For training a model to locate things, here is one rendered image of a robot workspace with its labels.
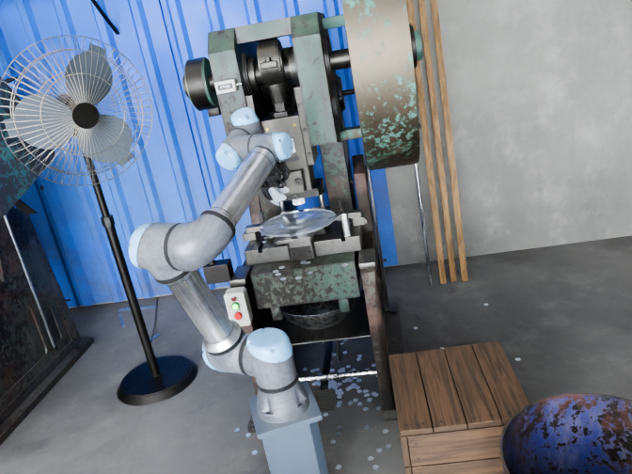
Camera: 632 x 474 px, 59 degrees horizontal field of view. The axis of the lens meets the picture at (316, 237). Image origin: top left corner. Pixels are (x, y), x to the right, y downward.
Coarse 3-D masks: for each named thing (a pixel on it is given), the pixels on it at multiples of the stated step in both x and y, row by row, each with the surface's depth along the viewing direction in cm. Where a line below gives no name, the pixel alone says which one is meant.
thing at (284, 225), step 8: (280, 216) 223; (288, 216) 221; (296, 216) 219; (304, 216) 216; (312, 216) 216; (320, 216) 214; (328, 216) 212; (264, 224) 217; (272, 224) 216; (280, 224) 214; (288, 224) 210; (296, 224) 208; (304, 224) 207; (312, 224) 207; (320, 224) 205; (328, 224) 203; (264, 232) 207; (272, 232) 206; (280, 232) 204; (288, 232) 203; (296, 232) 201; (304, 232) 198
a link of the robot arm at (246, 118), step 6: (246, 108) 165; (234, 114) 165; (240, 114) 164; (246, 114) 163; (252, 114) 163; (234, 120) 163; (240, 120) 162; (246, 120) 162; (252, 120) 163; (258, 120) 165; (234, 126) 164; (240, 126) 163; (246, 126) 163; (252, 126) 164; (258, 126) 166; (252, 132) 163; (258, 132) 166
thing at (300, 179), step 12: (264, 120) 204; (276, 120) 203; (288, 120) 203; (264, 132) 205; (276, 132) 205; (288, 132) 204; (300, 132) 204; (300, 144) 206; (300, 156) 207; (288, 168) 209; (300, 168) 209; (312, 168) 218; (288, 180) 208; (300, 180) 207; (312, 180) 213
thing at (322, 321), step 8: (304, 304) 249; (312, 304) 249; (320, 304) 249; (328, 304) 248; (336, 304) 247; (352, 304) 228; (288, 312) 241; (296, 312) 244; (304, 312) 245; (328, 312) 220; (336, 312) 222; (344, 312) 225; (288, 320) 230; (296, 320) 225; (304, 320) 223; (312, 320) 222; (320, 320) 222; (328, 320) 223; (336, 320) 224; (312, 328) 229; (320, 328) 229
